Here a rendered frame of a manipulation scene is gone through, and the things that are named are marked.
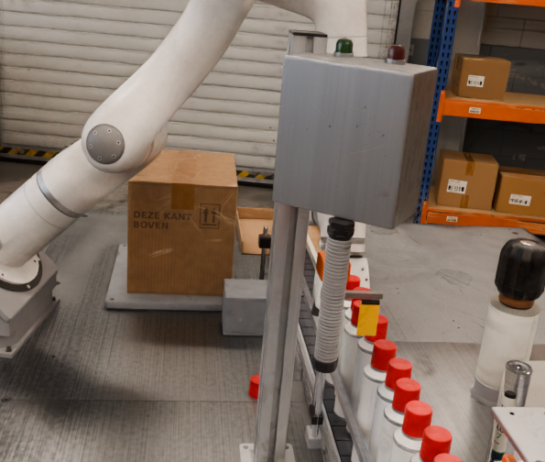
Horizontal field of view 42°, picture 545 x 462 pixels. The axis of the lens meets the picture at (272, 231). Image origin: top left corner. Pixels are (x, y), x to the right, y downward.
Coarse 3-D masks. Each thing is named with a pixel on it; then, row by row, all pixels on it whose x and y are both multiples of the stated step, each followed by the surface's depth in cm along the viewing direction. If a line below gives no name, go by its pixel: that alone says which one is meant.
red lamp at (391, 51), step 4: (396, 44) 88; (388, 48) 88; (392, 48) 88; (396, 48) 87; (400, 48) 87; (404, 48) 88; (388, 52) 88; (392, 52) 88; (396, 52) 87; (400, 52) 87; (404, 52) 88; (388, 56) 88; (392, 56) 88; (396, 56) 87; (400, 56) 88; (404, 56) 88; (388, 60) 88; (392, 60) 88; (396, 60) 87; (400, 60) 88; (404, 60) 88; (400, 64) 88; (404, 64) 88
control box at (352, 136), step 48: (288, 96) 89; (336, 96) 86; (384, 96) 83; (432, 96) 89; (288, 144) 91; (336, 144) 88; (384, 144) 85; (288, 192) 93; (336, 192) 89; (384, 192) 86
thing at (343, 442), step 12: (312, 264) 183; (312, 276) 176; (312, 288) 169; (300, 300) 162; (300, 312) 156; (300, 324) 151; (312, 324) 151; (312, 336) 146; (312, 348) 141; (324, 384) 129; (324, 396) 126; (336, 420) 119; (336, 432) 116; (336, 444) 113; (348, 444) 113; (348, 456) 110
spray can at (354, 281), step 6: (354, 276) 125; (348, 282) 123; (354, 282) 123; (360, 282) 124; (348, 288) 123; (348, 300) 124; (348, 306) 123; (342, 324) 124; (342, 330) 125; (330, 378) 129; (330, 384) 129
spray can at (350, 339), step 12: (360, 300) 116; (348, 324) 116; (348, 336) 115; (360, 336) 114; (348, 348) 115; (348, 360) 116; (348, 372) 116; (348, 384) 117; (336, 396) 120; (348, 396) 117; (336, 408) 120
